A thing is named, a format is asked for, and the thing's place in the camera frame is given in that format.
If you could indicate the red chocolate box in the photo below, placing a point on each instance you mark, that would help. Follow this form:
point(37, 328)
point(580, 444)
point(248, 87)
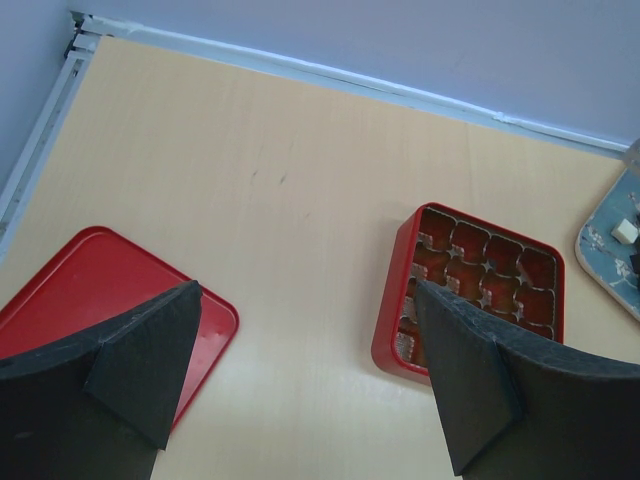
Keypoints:
point(501, 272)

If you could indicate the blue floral tray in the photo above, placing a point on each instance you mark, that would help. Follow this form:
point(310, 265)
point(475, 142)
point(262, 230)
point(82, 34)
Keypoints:
point(615, 267)

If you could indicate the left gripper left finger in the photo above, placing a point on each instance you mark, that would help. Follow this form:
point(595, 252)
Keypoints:
point(100, 403)

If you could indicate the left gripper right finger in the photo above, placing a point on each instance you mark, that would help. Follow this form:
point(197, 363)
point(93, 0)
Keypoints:
point(515, 405)

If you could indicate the red box lid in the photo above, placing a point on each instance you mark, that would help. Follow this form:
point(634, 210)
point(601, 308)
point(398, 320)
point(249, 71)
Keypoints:
point(97, 275)

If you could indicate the white square chocolate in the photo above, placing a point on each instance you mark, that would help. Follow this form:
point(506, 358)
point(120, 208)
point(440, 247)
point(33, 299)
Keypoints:
point(625, 232)

